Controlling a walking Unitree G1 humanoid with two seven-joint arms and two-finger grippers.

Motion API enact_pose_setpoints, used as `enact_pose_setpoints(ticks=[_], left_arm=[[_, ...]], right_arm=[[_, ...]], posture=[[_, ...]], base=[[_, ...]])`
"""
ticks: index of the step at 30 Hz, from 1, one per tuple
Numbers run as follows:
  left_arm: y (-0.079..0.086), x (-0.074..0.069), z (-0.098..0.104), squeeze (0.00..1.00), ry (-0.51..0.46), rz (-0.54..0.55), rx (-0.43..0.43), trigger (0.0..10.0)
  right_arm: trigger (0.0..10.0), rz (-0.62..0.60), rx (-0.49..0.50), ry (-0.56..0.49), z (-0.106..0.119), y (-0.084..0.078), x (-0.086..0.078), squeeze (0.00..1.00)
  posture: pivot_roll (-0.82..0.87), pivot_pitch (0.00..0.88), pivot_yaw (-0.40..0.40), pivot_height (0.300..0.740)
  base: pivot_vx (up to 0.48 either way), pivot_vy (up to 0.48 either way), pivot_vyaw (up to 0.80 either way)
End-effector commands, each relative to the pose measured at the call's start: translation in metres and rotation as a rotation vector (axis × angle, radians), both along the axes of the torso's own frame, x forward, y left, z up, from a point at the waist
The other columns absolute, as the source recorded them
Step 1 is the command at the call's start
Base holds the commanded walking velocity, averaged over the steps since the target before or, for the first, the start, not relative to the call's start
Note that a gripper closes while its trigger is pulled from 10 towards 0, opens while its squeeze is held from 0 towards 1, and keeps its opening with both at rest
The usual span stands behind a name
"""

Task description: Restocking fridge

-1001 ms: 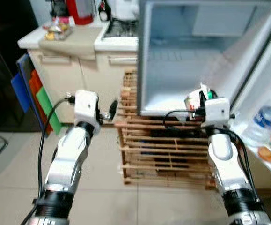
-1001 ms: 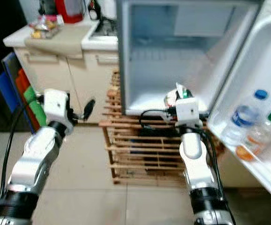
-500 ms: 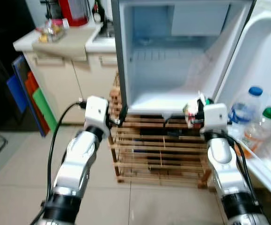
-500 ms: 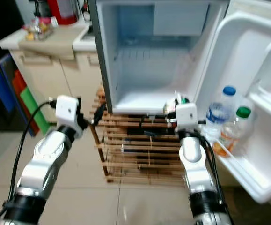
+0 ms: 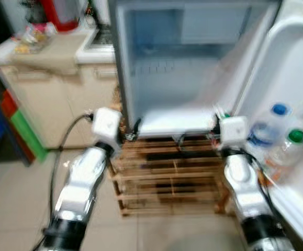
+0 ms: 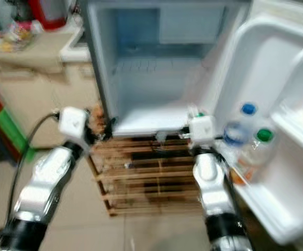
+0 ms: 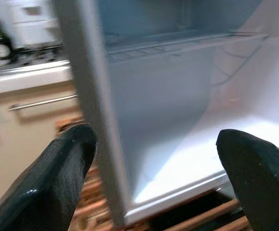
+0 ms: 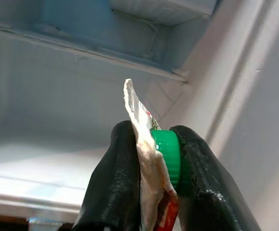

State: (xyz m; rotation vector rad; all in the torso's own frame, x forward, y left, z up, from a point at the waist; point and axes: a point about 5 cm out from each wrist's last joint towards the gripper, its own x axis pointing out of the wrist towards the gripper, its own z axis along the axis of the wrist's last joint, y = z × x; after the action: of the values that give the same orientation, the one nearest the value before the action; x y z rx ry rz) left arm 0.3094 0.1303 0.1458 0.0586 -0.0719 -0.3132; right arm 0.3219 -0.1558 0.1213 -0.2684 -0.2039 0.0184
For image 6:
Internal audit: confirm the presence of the wooden wine rack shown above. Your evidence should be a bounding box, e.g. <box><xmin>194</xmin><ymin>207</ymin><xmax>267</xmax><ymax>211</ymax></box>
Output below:
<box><xmin>85</xmin><ymin>131</ymin><xmax>216</xmax><ymax>217</ymax></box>

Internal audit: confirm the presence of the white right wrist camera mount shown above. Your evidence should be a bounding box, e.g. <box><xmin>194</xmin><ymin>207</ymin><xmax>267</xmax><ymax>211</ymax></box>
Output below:
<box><xmin>187</xmin><ymin>113</ymin><xmax>218</xmax><ymax>149</ymax></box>

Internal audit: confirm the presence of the beige counter cloth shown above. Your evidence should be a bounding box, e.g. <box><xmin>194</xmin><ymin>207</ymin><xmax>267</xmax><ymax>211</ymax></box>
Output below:
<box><xmin>0</xmin><ymin>32</ymin><xmax>82</xmax><ymax>75</ymax></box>

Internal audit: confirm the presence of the green cap orange bottle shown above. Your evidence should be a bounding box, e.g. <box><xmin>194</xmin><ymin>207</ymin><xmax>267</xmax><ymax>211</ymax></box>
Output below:
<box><xmin>236</xmin><ymin>127</ymin><xmax>278</xmax><ymax>185</ymax></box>

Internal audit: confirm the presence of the white fridge door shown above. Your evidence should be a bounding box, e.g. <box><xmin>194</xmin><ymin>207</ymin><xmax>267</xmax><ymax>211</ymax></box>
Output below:
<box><xmin>197</xmin><ymin>0</ymin><xmax>303</xmax><ymax>247</ymax></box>

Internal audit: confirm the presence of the grey mini fridge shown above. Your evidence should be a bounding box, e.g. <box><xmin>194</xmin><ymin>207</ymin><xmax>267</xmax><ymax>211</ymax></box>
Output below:
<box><xmin>83</xmin><ymin>0</ymin><xmax>252</xmax><ymax>138</ymax></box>

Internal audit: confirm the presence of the green storage bin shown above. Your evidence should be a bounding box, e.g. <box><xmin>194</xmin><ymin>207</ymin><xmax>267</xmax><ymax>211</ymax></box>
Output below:
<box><xmin>0</xmin><ymin>107</ymin><xmax>38</xmax><ymax>163</ymax></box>

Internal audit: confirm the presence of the blue cap water bottle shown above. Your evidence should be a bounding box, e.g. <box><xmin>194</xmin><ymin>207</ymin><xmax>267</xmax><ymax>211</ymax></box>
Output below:
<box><xmin>221</xmin><ymin>101</ymin><xmax>260</xmax><ymax>158</ymax></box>

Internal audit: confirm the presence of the clear snack bag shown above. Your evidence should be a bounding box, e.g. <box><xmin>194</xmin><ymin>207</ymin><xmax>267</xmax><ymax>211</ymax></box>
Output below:
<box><xmin>1</xmin><ymin>20</ymin><xmax>46</xmax><ymax>53</ymax></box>

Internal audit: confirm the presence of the beige kitchen cabinet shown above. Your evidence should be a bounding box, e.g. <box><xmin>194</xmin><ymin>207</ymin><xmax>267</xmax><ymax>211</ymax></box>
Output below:
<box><xmin>0</xmin><ymin>62</ymin><xmax>94</xmax><ymax>150</ymax></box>

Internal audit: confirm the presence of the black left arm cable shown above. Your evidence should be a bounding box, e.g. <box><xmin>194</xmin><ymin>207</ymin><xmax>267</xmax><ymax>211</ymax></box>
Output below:
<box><xmin>0</xmin><ymin>111</ymin><xmax>64</xmax><ymax>251</ymax></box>

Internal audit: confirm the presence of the white freezer compartment flap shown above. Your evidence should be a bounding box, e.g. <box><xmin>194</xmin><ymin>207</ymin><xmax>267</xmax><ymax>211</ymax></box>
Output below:
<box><xmin>158</xmin><ymin>4</ymin><xmax>243</xmax><ymax>45</ymax></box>

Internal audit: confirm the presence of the red kettle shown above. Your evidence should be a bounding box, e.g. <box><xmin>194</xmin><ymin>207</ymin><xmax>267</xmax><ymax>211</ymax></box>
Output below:
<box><xmin>27</xmin><ymin>0</ymin><xmax>69</xmax><ymax>30</ymax></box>

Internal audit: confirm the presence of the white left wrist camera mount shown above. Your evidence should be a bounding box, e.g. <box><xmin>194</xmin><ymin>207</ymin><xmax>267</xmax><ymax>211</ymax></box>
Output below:
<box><xmin>58</xmin><ymin>106</ymin><xmax>95</xmax><ymax>143</ymax></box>

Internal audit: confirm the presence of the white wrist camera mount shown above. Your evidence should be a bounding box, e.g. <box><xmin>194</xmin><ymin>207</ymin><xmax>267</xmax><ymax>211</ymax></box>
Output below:
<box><xmin>58</xmin><ymin>106</ymin><xmax>95</xmax><ymax>143</ymax></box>
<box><xmin>187</xmin><ymin>113</ymin><xmax>218</xmax><ymax>149</ymax></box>

